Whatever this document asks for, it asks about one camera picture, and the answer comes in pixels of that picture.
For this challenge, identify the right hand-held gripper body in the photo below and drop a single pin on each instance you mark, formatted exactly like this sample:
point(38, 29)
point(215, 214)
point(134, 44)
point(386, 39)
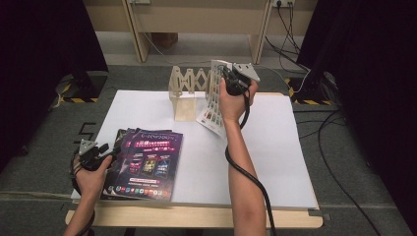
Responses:
point(241, 80)

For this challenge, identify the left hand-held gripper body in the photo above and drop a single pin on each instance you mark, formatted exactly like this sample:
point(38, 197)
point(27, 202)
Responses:
point(90, 154)

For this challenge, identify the purple book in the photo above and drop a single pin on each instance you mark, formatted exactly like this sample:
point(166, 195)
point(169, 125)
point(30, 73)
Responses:
point(113, 180)
point(147, 164)

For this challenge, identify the white book with picture grid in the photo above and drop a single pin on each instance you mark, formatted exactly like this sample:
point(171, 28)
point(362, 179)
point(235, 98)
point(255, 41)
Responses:
point(213, 108)

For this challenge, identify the beige expandable book rack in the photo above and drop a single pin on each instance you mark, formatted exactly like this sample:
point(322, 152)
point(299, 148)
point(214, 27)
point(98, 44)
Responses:
point(183, 108)

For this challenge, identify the person's right hand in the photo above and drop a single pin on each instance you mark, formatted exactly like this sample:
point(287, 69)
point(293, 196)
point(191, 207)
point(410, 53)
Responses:
point(234, 105)

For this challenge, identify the person's left hand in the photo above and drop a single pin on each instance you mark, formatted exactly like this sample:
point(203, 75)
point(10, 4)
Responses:
point(91, 180)

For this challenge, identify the black stand base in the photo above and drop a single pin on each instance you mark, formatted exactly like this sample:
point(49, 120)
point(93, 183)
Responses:
point(91, 87)
point(311, 90)

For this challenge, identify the beige wooden desk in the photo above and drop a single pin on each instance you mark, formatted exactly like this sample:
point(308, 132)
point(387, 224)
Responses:
point(196, 16)

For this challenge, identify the black curtain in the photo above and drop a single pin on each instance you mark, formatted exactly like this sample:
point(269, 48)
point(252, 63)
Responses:
point(39, 65)
point(377, 82)

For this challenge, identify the white wall socket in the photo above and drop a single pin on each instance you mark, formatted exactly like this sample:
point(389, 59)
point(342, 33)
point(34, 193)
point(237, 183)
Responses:
point(284, 2)

